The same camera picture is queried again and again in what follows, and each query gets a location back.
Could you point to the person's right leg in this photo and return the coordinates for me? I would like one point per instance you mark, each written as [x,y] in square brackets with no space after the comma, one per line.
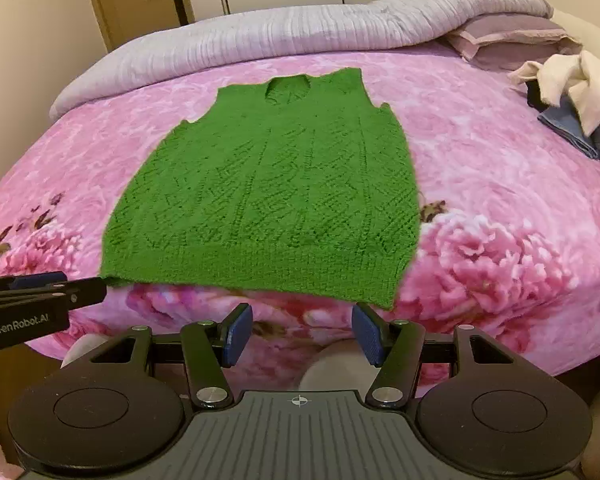
[330,370]

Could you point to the pink floral blanket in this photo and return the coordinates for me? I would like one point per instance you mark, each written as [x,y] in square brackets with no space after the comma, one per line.
[480,185]

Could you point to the person's left leg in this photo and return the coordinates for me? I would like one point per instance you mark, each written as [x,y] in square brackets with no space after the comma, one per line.
[80,351]

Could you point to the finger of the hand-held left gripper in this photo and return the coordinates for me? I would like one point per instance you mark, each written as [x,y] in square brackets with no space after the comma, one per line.
[80,292]
[40,279]

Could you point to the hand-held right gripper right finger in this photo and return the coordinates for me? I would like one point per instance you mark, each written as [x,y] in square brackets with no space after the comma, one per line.
[367,335]

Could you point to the brown wooden door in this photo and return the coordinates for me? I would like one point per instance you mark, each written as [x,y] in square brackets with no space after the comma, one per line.
[130,0]

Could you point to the cream headboard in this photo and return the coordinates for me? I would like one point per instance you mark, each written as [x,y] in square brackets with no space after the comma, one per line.
[590,30]

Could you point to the green knitted vest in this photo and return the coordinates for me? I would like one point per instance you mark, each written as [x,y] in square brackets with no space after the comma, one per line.
[280,185]

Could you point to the blue jeans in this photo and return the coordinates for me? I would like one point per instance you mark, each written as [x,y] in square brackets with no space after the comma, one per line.
[565,127]

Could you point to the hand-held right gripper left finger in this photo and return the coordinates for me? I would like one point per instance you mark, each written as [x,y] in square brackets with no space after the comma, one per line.
[237,335]

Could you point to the person's leg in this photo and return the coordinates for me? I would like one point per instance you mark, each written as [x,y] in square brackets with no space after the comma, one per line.
[80,351]
[330,370]

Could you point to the dark garment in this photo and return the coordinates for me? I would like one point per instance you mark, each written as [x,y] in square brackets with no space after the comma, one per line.
[535,95]

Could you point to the cream garment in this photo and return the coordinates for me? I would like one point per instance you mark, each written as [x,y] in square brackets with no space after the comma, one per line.
[590,85]

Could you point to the grey striped quilt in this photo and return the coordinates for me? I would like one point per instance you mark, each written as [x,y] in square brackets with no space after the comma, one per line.
[280,30]

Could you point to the purple pillow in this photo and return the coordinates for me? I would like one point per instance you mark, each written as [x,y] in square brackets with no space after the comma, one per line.
[505,35]

